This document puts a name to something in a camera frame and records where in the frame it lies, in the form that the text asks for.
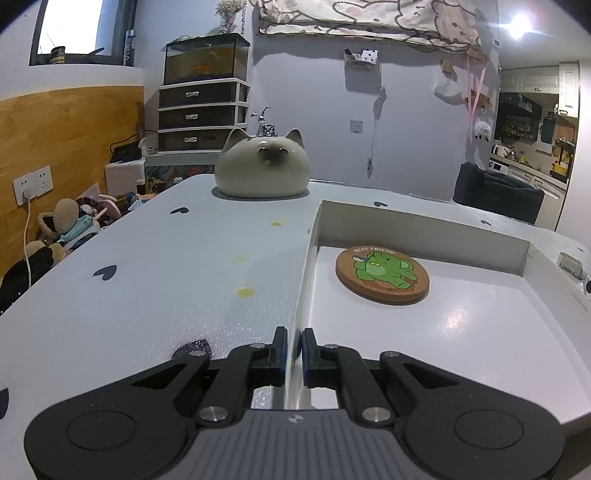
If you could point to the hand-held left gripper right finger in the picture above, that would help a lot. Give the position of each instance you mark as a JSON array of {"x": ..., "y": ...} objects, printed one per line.
[{"x": 303, "y": 358}]

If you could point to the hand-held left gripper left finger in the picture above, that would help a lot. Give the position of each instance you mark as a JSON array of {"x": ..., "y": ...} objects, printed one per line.
[{"x": 280, "y": 356}]

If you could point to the white cardboard box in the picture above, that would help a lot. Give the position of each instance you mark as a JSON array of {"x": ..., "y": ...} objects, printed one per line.
[{"x": 461, "y": 332}]

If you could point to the cork coaster with green elephant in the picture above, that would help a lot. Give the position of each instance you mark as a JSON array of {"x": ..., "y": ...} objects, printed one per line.
[{"x": 382, "y": 276}]

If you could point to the cat-shaped ceramic jar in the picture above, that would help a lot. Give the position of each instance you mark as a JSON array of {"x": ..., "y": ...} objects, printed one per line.
[{"x": 258, "y": 173}]

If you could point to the patterned storage box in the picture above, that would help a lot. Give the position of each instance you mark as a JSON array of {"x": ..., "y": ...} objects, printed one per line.
[{"x": 175, "y": 174}]

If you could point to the silver model bike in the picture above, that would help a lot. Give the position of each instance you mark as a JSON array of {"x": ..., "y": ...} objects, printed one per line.
[{"x": 264, "y": 123}]

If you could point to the white storage box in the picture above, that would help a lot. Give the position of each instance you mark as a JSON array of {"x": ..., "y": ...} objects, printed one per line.
[{"x": 124, "y": 177}]

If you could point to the blue face mask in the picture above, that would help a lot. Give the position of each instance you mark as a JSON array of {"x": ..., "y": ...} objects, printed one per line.
[{"x": 77, "y": 229}]

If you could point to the black flat device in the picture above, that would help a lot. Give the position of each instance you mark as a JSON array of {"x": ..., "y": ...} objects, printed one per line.
[{"x": 127, "y": 153}]

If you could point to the white plastic drawer unit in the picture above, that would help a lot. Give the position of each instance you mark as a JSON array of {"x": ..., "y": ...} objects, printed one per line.
[{"x": 198, "y": 115}]

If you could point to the dark chair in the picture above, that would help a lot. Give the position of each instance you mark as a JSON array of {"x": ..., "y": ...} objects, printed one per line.
[{"x": 498, "y": 191}]

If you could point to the black cloth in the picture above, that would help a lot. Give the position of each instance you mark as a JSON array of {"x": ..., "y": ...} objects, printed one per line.
[{"x": 23, "y": 281}]

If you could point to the white washing machine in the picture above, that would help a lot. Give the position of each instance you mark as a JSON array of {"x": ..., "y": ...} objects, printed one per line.
[{"x": 499, "y": 167}]

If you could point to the small clear plastic object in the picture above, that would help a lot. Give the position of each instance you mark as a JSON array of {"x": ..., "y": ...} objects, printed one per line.
[{"x": 570, "y": 263}]

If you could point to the white hanging plush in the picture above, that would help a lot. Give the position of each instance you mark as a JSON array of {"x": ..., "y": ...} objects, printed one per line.
[{"x": 481, "y": 130}]

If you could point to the glass fish tank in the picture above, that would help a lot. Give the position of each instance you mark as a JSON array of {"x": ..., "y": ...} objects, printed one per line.
[{"x": 205, "y": 62}]

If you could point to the white hanging cap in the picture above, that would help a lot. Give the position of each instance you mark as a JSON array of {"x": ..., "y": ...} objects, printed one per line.
[{"x": 448, "y": 86}]

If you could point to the pink hanging ribbon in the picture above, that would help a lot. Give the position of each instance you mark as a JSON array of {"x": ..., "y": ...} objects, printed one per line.
[{"x": 474, "y": 97}]

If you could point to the yellow pot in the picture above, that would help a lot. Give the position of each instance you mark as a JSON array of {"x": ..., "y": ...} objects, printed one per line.
[{"x": 558, "y": 170}]

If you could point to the black kitchen shelf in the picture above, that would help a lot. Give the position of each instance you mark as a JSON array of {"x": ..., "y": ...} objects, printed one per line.
[{"x": 519, "y": 115}]

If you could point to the dark tall bottle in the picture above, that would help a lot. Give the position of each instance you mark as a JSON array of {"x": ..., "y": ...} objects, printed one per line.
[{"x": 129, "y": 48}]

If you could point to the vase with dried flowers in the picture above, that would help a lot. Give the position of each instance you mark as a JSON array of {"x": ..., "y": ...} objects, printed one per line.
[{"x": 228, "y": 16}]

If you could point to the printed cartoon cloth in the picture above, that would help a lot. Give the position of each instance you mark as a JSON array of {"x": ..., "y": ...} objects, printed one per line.
[{"x": 369, "y": 18}]

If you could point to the dark jar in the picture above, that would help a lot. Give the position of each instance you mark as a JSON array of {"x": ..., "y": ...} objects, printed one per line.
[{"x": 57, "y": 55}]

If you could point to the white upper cabinet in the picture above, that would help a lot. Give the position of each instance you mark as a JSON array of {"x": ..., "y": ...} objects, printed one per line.
[{"x": 568, "y": 87}]

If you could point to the window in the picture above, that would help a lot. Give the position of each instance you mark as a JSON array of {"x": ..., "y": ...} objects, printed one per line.
[{"x": 74, "y": 27}]

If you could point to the ceiling lamp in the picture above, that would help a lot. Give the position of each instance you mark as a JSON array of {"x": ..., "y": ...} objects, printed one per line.
[{"x": 522, "y": 25}]

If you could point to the white wall outlet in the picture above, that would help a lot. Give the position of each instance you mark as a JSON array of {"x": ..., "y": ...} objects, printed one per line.
[{"x": 34, "y": 182}]

